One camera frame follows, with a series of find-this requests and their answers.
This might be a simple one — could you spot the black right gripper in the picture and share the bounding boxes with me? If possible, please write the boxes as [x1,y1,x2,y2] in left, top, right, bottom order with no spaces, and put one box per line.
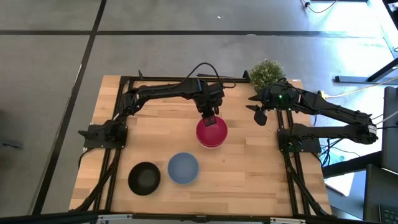
[245,85,278,127]

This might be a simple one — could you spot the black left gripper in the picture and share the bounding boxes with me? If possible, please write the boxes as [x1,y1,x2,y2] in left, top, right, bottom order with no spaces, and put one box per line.
[195,92,223,128]

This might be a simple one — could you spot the magenta bowl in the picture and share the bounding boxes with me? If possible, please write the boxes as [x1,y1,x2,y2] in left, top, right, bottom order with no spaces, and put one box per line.
[195,115,229,148]

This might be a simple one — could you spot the coral pink bowl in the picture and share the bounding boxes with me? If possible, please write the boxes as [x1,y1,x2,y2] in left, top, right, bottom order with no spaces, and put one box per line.
[196,136,228,150]

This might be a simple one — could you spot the blue bowl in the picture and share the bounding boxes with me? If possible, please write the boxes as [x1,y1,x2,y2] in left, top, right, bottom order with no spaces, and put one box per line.
[167,151,200,185]

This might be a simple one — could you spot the black bowl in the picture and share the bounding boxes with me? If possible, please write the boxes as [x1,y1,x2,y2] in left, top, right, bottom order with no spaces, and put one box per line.
[127,161,162,197]

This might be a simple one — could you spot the green potted plant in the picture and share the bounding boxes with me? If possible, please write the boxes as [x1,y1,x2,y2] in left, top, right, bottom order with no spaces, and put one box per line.
[249,58,286,93]

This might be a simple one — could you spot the thin black rod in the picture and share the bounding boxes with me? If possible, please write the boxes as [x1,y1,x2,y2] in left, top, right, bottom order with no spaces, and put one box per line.
[197,73,246,79]

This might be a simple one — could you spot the black desk leg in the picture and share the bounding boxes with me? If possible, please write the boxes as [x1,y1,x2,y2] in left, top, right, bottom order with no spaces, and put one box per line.
[335,57,398,84]

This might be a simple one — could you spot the black desk foot bar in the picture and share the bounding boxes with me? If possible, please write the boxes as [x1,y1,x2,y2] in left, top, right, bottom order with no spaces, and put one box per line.
[322,151,383,179]

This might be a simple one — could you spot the white sheet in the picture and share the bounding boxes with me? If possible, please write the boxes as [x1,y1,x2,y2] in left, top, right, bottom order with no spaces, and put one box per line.
[325,171,356,197]

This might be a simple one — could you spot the grey monitor panel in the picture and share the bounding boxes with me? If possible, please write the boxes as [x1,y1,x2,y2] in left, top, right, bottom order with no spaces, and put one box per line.
[381,86,398,174]

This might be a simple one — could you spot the dark grey desk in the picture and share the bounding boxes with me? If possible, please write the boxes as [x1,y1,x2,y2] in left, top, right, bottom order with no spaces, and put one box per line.
[363,164,398,223]

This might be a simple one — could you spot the black keyboard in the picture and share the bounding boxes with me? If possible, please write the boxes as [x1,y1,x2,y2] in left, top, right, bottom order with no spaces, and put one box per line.
[378,204,398,224]

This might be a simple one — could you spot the black table edge bar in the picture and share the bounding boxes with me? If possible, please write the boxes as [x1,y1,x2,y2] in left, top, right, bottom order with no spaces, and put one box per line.
[0,210,398,224]

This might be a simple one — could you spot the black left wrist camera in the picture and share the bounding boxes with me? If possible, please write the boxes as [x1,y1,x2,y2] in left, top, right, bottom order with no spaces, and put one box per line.
[207,81,226,100]

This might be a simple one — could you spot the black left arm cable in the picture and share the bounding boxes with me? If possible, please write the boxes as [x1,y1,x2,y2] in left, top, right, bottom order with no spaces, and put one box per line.
[185,62,237,90]

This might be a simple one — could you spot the black frame crossbar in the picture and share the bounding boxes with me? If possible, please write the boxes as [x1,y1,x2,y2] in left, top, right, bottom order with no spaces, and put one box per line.
[120,75,251,84]

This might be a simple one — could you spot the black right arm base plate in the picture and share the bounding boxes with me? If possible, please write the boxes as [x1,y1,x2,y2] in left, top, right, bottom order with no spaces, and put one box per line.
[277,128,322,154]

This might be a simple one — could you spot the blue cable bundle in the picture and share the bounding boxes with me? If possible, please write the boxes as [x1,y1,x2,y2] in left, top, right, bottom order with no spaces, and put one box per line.
[320,138,336,167]

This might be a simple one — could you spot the black frame side rail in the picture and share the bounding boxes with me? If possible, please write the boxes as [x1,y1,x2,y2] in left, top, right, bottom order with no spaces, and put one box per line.
[104,77,134,212]
[287,108,312,216]
[91,76,125,212]
[276,108,299,216]

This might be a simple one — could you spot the black floor cable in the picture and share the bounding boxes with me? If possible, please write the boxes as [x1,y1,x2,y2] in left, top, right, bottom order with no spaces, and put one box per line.
[298,0,339,14]

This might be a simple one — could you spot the yellow cable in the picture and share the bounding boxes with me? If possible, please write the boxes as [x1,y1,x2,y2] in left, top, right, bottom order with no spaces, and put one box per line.
[325,76,398,99]

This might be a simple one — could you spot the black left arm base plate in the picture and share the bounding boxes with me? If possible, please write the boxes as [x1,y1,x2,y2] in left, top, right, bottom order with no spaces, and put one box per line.
[83,124,129,149]

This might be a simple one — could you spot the black diagonal frame strut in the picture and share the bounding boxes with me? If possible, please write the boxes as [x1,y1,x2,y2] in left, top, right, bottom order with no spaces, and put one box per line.
[74,149,122,212]
[285,154,330,217]

